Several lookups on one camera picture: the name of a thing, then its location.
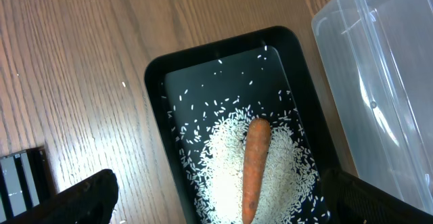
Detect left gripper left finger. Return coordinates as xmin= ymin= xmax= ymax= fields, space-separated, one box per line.
xmin=5 ymin=169 xmax=119 ymax=224

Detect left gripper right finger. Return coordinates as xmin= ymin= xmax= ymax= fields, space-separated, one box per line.
xmin=321 ymin=169 xmax=432 ymax=224

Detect black waste tray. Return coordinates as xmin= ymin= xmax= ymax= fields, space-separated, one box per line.
xmin=144 ymin=26 xmax=340 ymax=223

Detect pile of white rice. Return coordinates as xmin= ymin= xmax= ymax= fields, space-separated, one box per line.
xmin=192 ymin=109 xmax=330 ymax=223

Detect orange carrot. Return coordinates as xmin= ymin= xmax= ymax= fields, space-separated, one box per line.
xmin=242 ymin=118 xmax=271 ymax=224

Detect clear plastic bin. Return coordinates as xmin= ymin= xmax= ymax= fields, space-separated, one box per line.
xmin=312 ymin=0 xmax=432 ymax=213

